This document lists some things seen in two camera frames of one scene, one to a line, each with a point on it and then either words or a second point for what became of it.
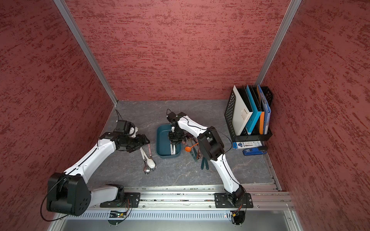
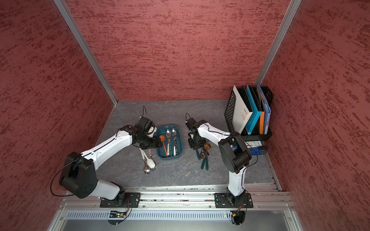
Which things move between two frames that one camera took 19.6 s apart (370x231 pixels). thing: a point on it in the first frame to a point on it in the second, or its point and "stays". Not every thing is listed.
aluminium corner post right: (286, 21) stays
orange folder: (261, 119) stays
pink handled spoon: (153, 169) stays
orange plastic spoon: (188, 148) to (162, 138)
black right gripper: (175, 139) to (194, 146)
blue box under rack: (259, 150) stays
